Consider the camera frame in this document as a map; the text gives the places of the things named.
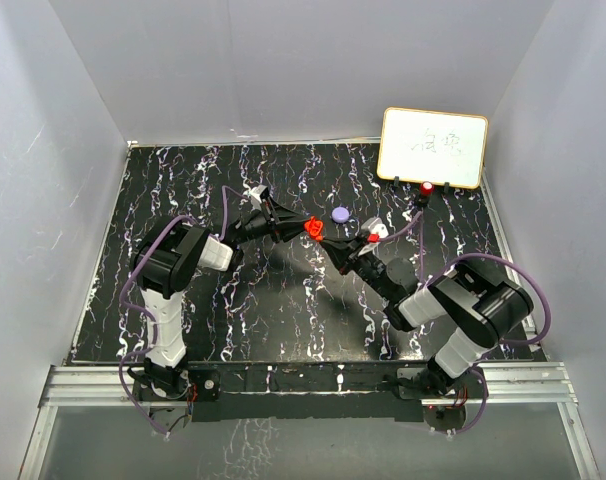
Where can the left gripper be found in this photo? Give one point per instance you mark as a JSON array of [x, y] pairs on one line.
[[283, 232]]

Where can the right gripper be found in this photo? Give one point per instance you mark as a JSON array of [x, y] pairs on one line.
[[344, 261]]

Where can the orange earbud charging case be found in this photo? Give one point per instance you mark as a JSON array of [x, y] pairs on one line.
[[314, 227]]

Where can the lilac earbud charging case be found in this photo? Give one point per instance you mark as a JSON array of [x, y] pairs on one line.
[[340, 215]]

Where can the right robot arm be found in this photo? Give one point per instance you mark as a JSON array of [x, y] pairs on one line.
[[485, 306]]

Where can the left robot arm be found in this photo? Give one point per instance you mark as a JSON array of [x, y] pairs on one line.
[[164, 265]]

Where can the yellow framed whiteboard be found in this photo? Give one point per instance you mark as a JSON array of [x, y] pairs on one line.
[[442, 148]]

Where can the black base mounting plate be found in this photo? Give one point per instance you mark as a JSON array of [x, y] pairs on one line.
[[316, 391]]

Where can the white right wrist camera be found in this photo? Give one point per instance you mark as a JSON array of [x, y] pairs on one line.
[[374, 231]]

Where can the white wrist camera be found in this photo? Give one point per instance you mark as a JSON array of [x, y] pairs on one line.
[[258, 196], [374, 231]]

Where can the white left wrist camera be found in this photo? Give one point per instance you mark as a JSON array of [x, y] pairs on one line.
[[258, 196]]

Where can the aluminium frame rail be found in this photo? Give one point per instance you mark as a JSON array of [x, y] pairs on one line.
[[520, 420]]

